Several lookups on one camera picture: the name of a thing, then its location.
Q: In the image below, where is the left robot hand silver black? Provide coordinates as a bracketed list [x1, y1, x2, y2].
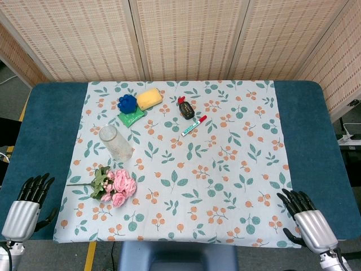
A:
[1, 172, 59, 242]

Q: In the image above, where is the blue plastic toy block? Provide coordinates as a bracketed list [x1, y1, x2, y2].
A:
[117, 94, 138, 115]

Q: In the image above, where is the green plastic packet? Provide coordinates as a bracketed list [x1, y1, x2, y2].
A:
[117, 108, 146, 129]

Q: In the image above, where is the floral print tablecloth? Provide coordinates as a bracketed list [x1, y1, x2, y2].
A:
[52, 80, 303, 249]

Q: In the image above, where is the black ink bottle red cap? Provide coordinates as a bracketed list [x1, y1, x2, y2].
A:
[177, 96, 195, 120]

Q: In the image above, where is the red capped whiteboard marker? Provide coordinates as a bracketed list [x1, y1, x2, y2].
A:
[180, 115, 208, 137]

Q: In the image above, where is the blue felt table cover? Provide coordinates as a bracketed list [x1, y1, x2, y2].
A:
[0, 80, 361, 242]

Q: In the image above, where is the pink artificial flower bouquet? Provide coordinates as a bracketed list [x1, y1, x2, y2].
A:
[66, 165, 138, 209]

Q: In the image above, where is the textured clear glass vase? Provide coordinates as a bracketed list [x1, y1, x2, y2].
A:
[99, 124, 135, 163]

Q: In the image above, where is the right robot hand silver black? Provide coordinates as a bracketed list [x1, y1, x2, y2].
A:
[276, 189, 339, 255]

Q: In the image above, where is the woven bamboo screen panel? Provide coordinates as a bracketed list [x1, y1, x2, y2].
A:
[0, 21, 49, 89]
[296, 0, 361, 123]
[227, 0, 356, 81]
[130, 0, 250, 82]

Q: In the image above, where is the yellow sponge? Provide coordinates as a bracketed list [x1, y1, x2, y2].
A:
[136, 88, 164, 111]

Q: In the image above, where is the pink rose bouquet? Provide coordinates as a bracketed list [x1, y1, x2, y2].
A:
[0, 0, 145, 83]

